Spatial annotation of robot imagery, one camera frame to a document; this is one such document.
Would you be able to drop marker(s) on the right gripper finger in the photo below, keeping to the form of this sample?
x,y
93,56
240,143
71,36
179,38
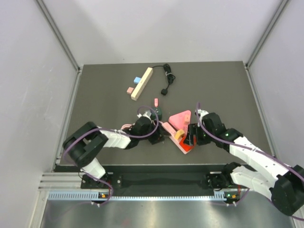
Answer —
x,y
185,140
191,133

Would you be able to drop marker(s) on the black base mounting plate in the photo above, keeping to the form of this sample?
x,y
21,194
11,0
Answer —
x,y
204,176

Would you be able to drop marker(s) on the grey slotted cable duct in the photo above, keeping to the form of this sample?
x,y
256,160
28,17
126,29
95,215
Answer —
x,y
96,196

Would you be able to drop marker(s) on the left aluminium frame post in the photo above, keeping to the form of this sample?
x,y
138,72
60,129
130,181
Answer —
x,y
51,22

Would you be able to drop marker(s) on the pink triangular socket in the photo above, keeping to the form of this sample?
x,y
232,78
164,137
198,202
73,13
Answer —
x,y
177,120

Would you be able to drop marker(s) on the dark green cube socket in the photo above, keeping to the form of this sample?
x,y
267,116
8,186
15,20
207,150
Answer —
x,y
158,113

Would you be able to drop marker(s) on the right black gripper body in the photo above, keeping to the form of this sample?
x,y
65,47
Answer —
x,y
203,137

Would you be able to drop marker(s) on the right aluminium frame post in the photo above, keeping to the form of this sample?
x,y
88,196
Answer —
x,y
269,28

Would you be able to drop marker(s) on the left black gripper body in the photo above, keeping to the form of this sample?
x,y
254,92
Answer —
x,y
156,136

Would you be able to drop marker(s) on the red cube plug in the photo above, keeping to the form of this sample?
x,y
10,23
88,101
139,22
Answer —
x,y
186,148

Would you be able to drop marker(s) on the aluminium frame post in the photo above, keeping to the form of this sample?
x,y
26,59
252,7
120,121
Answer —
x,y
51,22
269,28

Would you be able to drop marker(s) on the yellow orange plug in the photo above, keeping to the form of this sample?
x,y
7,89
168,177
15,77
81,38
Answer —
x,y
179,134

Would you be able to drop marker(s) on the blue plug adapter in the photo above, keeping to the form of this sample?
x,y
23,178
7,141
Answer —
x,y
137,80

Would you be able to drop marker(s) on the small pink usb plug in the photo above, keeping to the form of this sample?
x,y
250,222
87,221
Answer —
x,y
156,102

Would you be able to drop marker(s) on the pink long power strip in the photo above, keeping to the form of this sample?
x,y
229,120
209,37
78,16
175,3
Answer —
x,y
172,132

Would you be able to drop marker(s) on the peach plug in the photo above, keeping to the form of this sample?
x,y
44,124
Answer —
x,y
187,118

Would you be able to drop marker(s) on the beige power strip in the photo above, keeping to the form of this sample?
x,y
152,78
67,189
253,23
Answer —
x,y
142,83

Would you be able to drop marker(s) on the small pink plug adapter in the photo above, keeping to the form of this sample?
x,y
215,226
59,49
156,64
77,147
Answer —
x,y
130,90

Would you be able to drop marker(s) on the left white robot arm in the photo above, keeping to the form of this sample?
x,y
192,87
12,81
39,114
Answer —
x,y
84,145

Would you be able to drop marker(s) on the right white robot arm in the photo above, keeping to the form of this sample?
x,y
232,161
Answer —
x,y
280,183

